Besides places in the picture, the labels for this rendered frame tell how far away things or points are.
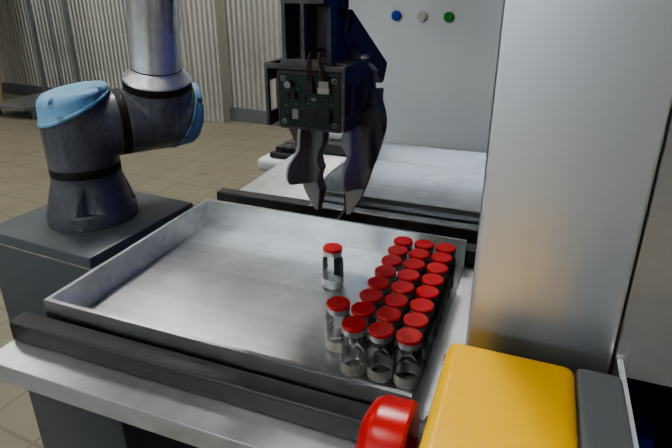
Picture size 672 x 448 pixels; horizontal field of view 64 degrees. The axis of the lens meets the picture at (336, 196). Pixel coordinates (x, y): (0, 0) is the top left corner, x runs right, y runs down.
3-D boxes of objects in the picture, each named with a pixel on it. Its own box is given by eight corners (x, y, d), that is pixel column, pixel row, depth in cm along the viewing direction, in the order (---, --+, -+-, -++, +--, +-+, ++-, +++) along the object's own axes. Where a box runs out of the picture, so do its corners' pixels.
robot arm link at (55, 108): (42, 159, 95) (25, 82, 90) (120, 147, 102) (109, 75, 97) (51, 178, 85) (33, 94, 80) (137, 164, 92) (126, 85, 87)
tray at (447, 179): (566, 181, 87) (569, 161, 85) (570, 252, 64) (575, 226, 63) (366, 158, 98) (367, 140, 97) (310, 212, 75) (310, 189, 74)
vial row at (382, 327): (433, 278, 58) (436, 240, 56) (389, 387, 43) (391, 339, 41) (414, 274, 59) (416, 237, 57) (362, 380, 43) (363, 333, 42)
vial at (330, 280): (346, 282, 57) (346, 246, 56) (338, 292, 55) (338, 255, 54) (327, 278, 58) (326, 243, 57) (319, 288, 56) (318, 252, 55)
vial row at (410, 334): (454, 282, 57) (458, 244, 56) (416, 394, 42) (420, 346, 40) (434, 278, 58) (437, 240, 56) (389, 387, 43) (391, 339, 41)
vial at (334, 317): (354, 341, 48) (354, 297, 46) (345, 356, 46) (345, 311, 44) (331, 336, 49) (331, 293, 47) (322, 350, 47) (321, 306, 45)
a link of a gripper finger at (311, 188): (271, 219, 51) (277, 125, 47) (297, 197, 56) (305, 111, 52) (301, 227, 50) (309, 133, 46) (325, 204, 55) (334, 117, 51)
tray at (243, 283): (463, 267, 61) (466, 239, 59) (409, 435, 38) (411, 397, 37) (209, 222, 72) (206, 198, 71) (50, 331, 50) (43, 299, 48)
